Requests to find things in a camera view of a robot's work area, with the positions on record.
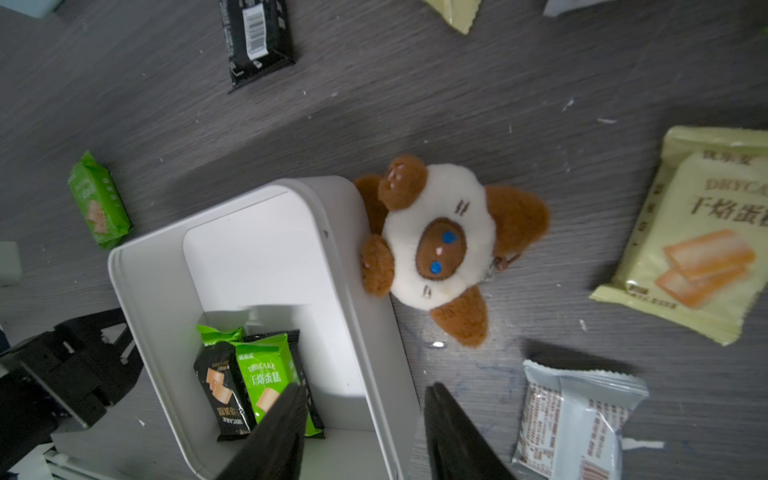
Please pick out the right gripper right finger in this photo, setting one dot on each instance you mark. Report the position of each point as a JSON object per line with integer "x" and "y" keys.
{"x": 455, "y": 447}

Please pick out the cream cookie packet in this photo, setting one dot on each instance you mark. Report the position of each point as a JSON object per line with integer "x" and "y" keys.
{"x": 459, "y": 14}

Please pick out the clear snack packet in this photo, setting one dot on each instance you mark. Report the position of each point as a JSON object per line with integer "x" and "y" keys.
{"x": 572, "y": 422}

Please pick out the green cookie packet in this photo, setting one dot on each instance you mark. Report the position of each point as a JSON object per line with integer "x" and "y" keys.
{"x": 267, "y": 378}
{"x": 697, "y": 255}
{"x": 211, "y": 336}
{"x": 99, "y": 202}

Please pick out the brown white plush toy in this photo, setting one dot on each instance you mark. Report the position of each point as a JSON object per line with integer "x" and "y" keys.
{"x": 436, "y": 233}

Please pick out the black barcode snack packet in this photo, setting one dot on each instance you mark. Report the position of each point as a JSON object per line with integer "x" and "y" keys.
{"x": 258, "y": 38}

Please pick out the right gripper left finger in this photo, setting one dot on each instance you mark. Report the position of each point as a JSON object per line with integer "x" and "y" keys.
{"x": 274, "y": 450}

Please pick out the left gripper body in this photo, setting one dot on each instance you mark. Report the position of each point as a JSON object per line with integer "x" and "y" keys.
{"x": 64, "y": 380}

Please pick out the white cookie packet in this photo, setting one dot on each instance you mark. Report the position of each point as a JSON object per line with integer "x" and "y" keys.
{"x": 555, "y": 8}

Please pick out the white storage box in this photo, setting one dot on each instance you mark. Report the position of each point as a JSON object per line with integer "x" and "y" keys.
{"x": 283, "y": 256}

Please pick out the black cookie packet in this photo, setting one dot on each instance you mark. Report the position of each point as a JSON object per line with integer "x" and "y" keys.
{"x": 219, "y": 375}
{"x": 297, "y": 360}

